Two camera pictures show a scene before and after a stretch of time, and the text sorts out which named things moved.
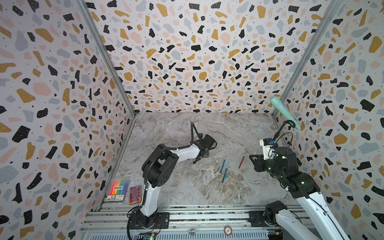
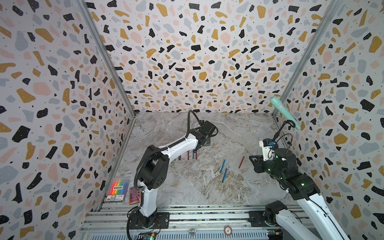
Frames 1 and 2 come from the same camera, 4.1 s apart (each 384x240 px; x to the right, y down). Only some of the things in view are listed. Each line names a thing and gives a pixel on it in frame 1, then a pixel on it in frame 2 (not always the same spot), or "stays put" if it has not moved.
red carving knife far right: (241, 162) stays put
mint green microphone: (277, 103) stays put
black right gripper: (260, 165) stays put
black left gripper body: (208, 154) -> (209, 141)
